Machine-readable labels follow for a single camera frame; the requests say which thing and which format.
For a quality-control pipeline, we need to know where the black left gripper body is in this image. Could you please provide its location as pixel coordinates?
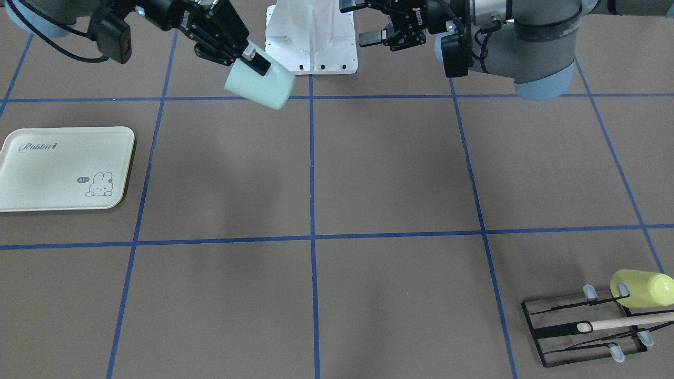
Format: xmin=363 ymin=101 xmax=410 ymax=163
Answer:
xmin=367 ymin=1 xmax=440 ymax=51

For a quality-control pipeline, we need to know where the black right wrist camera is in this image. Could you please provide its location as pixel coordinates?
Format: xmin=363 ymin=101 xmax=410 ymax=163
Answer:
xmin=87 ymin=8 xmax=132 ymax=64

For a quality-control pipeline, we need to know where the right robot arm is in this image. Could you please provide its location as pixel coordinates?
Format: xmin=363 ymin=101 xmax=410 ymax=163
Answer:
xmin=2 ymin=1 xmax=271 ymax=76

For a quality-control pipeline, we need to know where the pale green cup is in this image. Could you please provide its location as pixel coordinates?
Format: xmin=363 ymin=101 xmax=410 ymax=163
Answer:
xmin=224 ymin=46 xmax=295 ymax=110

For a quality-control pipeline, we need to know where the yellow cup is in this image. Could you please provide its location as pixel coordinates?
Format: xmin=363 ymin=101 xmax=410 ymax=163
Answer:
xmin=610 ymin=269 xmax=673 ymax=308

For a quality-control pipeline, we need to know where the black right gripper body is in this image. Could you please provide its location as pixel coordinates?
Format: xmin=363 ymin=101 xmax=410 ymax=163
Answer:
xmin=142 ymin=1 xmax=250 ymax=66

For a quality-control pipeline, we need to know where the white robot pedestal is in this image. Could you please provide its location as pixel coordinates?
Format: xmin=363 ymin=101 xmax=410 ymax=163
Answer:
xmin=264 ymin=1 xmax=359 ymax=75

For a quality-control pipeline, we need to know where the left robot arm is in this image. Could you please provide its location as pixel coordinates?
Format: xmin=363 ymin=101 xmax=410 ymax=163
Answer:
xmin=339 ymin=1 xmax=672 ymax=101

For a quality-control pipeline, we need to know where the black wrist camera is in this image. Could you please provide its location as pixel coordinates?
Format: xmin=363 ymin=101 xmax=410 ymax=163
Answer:
xmin=87 ymin=8 xmax=132 ymax=64
xmin=440 ymin=32 xmax=473 ymax=78

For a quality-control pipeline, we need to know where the black wire cup rack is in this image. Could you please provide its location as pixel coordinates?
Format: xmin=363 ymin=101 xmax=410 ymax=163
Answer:
xmin=521 ymin=282 xmax=672 ymax=368

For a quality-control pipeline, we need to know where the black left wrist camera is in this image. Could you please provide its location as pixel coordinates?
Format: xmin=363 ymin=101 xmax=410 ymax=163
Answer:
xmin=440 ymin=32 xmax=473 ymax=78

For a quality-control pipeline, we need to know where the cream rabbit tray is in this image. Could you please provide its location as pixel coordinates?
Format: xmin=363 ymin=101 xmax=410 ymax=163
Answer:
xmin=1 ymin=126 xmax=136 ymax=213

